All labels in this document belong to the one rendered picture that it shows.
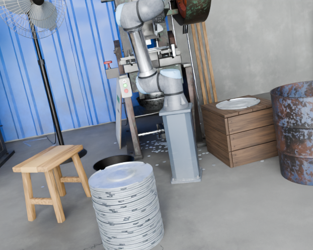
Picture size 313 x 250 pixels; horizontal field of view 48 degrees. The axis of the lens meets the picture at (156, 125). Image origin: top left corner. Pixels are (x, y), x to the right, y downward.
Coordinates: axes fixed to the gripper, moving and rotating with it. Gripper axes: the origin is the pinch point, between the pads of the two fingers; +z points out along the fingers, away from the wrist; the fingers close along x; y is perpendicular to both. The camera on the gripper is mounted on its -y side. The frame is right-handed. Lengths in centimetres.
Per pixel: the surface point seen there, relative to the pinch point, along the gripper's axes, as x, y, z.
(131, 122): -24, -29, 55
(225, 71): 105, 96, 111
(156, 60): 3.7, -0.8, 22.9
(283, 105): -100, 46, 4
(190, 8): 7.9, 28.0, -10.9
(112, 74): -3.9, -35.5, 23.5
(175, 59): 4.9, 14.4, 26.2
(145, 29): 19.9, -4.0, 4.1
